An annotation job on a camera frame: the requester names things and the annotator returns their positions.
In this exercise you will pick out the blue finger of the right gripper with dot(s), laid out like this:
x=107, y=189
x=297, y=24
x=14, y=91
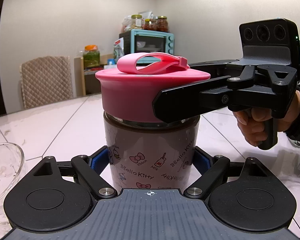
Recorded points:
x=187, y=101
x=218, y=68

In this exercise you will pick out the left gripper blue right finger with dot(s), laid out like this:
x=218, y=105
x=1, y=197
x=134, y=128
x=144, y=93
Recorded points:
x=202, y=161

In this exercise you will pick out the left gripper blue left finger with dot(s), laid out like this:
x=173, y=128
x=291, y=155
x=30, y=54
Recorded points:
x=99, y=160

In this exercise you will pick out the pink bottle cap with strap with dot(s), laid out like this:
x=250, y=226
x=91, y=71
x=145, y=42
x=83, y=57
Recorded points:
x=129, y=89

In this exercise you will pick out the pink Hello Kitty bottle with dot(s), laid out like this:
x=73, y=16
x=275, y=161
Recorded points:
x=151, y=155

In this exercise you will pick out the person's right hand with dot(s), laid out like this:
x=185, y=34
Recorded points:
x=252, y=125

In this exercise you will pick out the glass jar red contents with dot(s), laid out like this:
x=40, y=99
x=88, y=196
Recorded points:
x=162, y=24

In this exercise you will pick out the teal toaster oven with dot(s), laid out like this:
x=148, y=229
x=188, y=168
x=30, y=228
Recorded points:
x=147, y=41

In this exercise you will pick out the white red package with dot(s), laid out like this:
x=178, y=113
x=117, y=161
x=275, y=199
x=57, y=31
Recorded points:
x=118, y=49

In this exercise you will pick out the wooden side shelf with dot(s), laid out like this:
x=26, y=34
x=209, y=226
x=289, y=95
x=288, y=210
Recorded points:
x=83, y=79

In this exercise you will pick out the glass jar beige contents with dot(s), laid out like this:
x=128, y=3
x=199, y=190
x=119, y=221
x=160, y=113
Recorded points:
x=136, y=21

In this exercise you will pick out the orange lid pickle jar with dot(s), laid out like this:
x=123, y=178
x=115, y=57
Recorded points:
x=91, y=56

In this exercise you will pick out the quilted beige chair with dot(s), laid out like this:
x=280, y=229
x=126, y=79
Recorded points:
x=45, y=80

